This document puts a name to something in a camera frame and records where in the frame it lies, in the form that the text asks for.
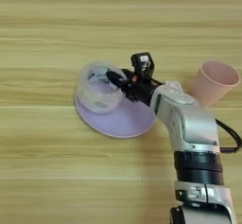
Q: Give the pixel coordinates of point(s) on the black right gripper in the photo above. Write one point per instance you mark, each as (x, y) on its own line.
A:
(141, 89)

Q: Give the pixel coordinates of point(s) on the clear tape roll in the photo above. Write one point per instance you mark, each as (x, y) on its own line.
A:
(94, 103)

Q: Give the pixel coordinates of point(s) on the purple round plate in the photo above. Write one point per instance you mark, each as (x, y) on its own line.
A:
(126, 124)

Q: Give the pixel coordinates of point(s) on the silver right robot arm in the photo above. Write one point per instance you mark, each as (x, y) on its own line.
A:
(192, 124)

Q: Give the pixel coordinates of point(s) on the pink plastic cup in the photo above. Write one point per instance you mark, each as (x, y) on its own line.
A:
(217, 76)

